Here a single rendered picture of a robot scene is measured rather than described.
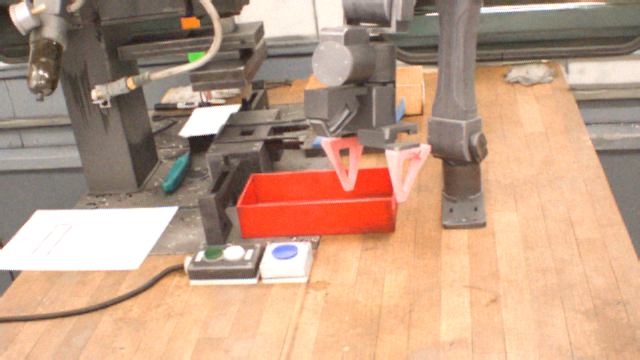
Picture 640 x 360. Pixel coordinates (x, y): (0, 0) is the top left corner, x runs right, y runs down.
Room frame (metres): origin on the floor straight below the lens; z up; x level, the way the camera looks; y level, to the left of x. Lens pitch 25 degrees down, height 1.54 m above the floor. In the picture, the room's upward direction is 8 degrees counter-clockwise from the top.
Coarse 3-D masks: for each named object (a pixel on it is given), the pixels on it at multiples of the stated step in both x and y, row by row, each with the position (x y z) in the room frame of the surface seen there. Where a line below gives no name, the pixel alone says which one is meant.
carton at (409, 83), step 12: (396, 72) 1.70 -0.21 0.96; (408, 72) 1.69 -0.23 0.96; (420, 72) 1.69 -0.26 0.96; (312, 84) 1.72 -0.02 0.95; (396, 84) 1.70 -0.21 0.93; (408, 84) 1.69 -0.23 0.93; (420, 84) 1.58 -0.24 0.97; (396, 96) 1.59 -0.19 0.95; (408, 96) 1.58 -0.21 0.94; (420, 96) 1.58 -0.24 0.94; (408, 108) 1.58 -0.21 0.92; (420, 108) 1.58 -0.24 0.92
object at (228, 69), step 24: (240, 24) 1.44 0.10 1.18; (120, 48) 1.42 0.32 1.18; (144, 48) 1.41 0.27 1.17; (168, 48) 1.40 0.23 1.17; (192, 48) 1.39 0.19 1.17; (240, 48) 1.38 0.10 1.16; (264, 48) 1.46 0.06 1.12; (192, 72) 1.33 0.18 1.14; (216, 72) 1.32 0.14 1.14; (240, 72) 1.31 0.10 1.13
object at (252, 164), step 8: (272, 136) 1.42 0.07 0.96; (280, 136) 1.48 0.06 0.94; (264, 152) 1.34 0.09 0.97; (272, 152) 1.45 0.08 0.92; (280, 152) 1.46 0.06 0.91; (208, 160) 1.33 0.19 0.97; (216, 160) 1.33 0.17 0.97; (240, 160) 1.32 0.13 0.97; (248, 160) 1.32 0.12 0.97; (256, 160) 1.31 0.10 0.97; (264, 160) 1.34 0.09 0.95; (272, 160) 1.45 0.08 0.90; (216, 168) 1.33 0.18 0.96; (248, 168) 1.32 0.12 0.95; (256, 168) 1.31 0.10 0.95; (264, 168) 1.33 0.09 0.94; (248, 176) 1.32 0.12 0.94; (240, 184) 1.32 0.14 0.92; (240, 192) 1.32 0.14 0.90
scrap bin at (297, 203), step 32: (256, 192) 1.27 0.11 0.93; (288, 192) 1.26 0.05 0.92; (320, 192) 1.25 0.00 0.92; (352, 192) 1.24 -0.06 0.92; (384, 192) 1.22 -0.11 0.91; (256, 224) 1.15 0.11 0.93; (288, 224) 1.14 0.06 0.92; (320, 224) 1.13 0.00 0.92; (352, 224) 1.12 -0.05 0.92; (384, 224) 1.11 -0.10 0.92
